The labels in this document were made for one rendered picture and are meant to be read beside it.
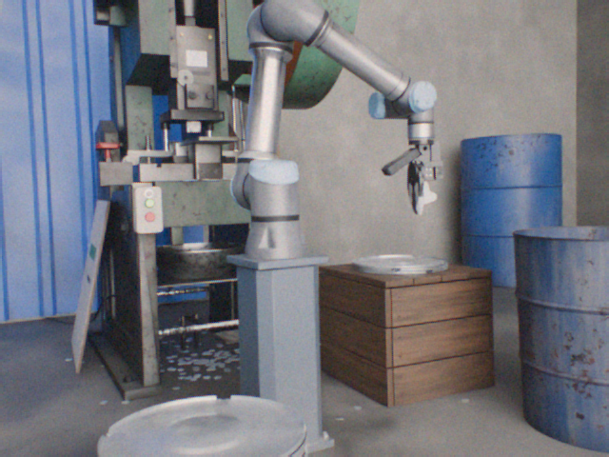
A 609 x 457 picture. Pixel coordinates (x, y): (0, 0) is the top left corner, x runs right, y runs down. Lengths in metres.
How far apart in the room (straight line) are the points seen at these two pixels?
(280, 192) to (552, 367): 0.76
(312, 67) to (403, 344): 0.98
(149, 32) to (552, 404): 1.59
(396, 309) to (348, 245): 2.14
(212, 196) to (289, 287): 0.69
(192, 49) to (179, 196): 0.53
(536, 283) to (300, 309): 0.57
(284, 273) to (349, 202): 2.47
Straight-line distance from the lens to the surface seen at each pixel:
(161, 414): 1.04
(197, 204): 1.99
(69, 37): 3.38
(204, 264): 2.10
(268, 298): 1.39
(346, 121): 3.85
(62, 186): 3.28
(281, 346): 1.42
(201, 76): 2.20
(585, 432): 1.62
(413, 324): 1.77
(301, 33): 1.52
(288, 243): 1.40
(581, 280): 1.52
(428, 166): 1.77
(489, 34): 4.63
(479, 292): 1.90
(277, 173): 1.40
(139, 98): 2.40
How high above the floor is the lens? 0.61
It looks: 3 degrees down
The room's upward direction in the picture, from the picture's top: 2 degrees counter-clockwise
